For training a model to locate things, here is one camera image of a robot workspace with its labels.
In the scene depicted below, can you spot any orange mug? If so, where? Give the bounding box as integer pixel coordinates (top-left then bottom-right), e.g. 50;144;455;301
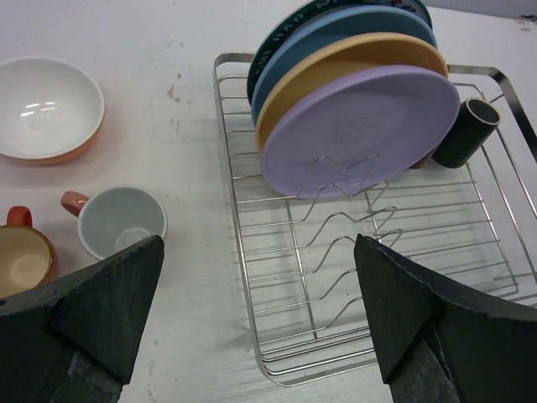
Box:
1;206;59;298

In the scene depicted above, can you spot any black cup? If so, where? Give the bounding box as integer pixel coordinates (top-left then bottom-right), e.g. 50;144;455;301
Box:
432;97;502;169

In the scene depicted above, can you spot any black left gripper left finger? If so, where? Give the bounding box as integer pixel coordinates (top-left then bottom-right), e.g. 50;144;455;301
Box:
1;236;164;402

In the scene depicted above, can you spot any dark red cup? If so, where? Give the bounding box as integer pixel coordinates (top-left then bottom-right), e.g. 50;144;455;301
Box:
410;150;435;170

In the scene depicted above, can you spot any light blue plate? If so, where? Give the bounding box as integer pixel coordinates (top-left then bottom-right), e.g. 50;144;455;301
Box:
250;5;437;123

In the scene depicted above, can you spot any orange bowl white inside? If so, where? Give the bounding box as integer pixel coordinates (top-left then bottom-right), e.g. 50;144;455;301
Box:
1;56;106;165

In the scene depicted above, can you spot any yellow plate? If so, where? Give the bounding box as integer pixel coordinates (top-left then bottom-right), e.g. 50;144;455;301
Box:
255;32;448;151

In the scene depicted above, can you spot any pink dotted mug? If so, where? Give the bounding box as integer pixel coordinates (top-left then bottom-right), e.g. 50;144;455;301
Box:
60;185;168;260

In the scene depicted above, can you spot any dark teal plate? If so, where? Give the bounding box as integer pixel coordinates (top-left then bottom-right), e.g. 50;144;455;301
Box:
247;0;433;103

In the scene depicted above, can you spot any purple plate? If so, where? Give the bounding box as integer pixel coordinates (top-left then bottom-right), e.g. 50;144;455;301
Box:
261;65;460;199

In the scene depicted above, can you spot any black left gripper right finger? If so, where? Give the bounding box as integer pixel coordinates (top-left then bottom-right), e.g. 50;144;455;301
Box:
353;235;536;402

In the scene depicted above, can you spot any metal wire dish rack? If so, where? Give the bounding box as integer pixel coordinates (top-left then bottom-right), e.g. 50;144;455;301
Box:
213;52;536;397

